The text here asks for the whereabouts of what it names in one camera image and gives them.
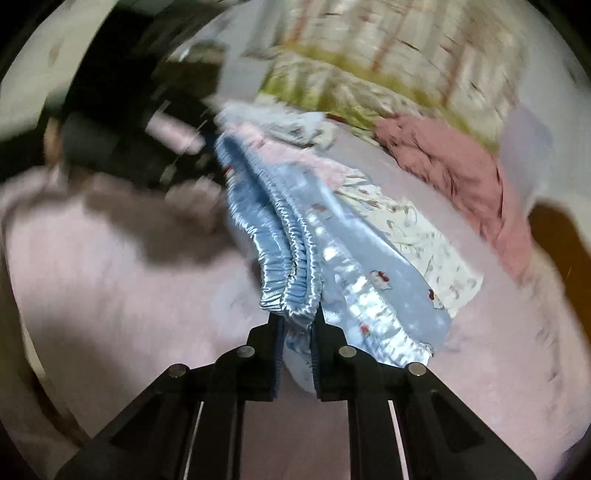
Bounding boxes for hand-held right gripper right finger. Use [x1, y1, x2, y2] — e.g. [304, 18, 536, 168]
[310, 307, 539, 480]

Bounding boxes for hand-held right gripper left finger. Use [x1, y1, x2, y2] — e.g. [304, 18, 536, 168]
[54, 314, 286, 480]

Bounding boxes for blue satin pants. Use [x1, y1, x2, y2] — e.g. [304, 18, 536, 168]
[213, 133, 452, 394]

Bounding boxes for white and blue printed garment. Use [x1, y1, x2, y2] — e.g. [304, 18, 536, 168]
[217, 100, 336, 149]

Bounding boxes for pink bed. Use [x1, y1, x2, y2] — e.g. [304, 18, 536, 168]
[0, 134, 591, 480]

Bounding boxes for pale pink garment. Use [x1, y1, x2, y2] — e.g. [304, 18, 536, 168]
[238, 126, 366, 191]

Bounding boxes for pink quilt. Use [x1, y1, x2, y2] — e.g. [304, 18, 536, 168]
[373, 113, 537, 278]

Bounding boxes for tree print curtain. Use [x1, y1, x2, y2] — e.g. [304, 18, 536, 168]
[257, 0, 533, 149]

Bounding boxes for white and brown headboard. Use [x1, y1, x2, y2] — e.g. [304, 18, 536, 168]
[499, 105, 591, 334]

